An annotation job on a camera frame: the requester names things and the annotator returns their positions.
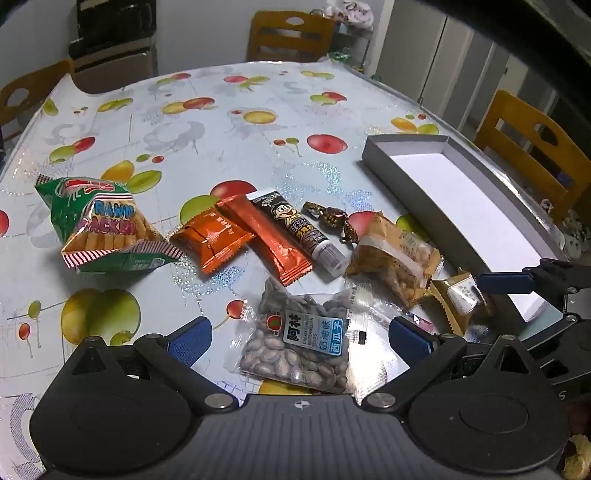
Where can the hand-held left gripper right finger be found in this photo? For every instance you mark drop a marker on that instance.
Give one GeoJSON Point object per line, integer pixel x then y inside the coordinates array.
{"type": "Point", "coordinates": [411, 339]}

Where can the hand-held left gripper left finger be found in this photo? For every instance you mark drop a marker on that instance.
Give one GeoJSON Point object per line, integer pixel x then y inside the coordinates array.
{"type": "Point", "coordinates": [191, 339]}

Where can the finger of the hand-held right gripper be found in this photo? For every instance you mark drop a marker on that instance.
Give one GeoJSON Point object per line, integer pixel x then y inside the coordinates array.
{"type": "Point", "coordinates": [503, 282]}

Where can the small yellow pastry packet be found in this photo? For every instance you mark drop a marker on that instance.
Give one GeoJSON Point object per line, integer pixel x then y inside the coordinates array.
{"type": "Point", "coordinates": [461, 295]}

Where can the large yellow nut packet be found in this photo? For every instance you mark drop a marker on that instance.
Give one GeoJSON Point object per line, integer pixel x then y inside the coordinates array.
{"type": "Point", "coordinates": [392, 258]}

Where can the grey cardboard box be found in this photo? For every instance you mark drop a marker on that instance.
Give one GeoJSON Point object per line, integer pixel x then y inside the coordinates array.
{"type": "Point", "coordinates": [461, 203]}

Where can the square orange snack packet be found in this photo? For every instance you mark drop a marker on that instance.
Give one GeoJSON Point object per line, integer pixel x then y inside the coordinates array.
{"type": "Point", "coordinates": [210, 240]}

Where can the clear melon seed packet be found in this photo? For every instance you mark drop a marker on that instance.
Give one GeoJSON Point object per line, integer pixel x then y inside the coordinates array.
{"type": "Point", "coordinates": [295, 332]}

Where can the long orange stick packet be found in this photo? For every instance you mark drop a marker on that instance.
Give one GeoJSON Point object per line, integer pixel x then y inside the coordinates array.
{"type": "Point", "coordinates": [272, 244]}

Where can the brown foil candy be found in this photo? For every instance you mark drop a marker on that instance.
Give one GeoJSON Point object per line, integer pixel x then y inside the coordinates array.
{"type": "Point", "coordinates": [330, 217]}

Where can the green prawn cracker packet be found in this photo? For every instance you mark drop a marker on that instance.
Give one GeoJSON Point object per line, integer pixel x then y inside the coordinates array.
{"type": "Point", "coordinates": [106, 217]}

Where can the black cartoon stick packet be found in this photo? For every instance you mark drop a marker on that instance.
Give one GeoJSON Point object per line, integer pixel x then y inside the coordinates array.
{"type": "Point", "coordinates": [291, 226]}

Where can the small pink wrapped sweet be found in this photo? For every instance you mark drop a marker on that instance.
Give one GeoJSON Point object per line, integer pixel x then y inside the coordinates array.
{"type": "Point", "coordinates": [422, 323]}

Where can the wooden chair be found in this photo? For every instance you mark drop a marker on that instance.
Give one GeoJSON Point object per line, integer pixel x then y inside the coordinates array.
{"type": "Point", "coordinates": [521, 120]}
{"type": "Point", "coordinates": [27, 92]}
{"type": "Point", "coordinates": [295, 46]}

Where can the fruit print tablecloth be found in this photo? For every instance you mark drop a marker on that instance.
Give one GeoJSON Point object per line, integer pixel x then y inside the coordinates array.
{"type": "Point", "coordinates": [231, 138]}

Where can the white interior door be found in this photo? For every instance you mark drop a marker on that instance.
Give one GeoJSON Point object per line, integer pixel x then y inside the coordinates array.
{"type": "Point", "coordinates": [461, 69]}

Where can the metal storage trolley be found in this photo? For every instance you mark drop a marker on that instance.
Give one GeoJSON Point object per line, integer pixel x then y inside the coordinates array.
{"type": "Point", "coordinates": [362, 46]}

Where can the black tea bar machine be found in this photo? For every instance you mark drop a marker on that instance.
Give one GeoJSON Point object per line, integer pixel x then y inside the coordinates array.
{"type": "Point", "coordinates": [115, 60]}

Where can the white plastic bag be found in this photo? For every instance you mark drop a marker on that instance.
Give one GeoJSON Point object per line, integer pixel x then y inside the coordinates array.
{"type": "Point", "coordinates": [351, 14]}

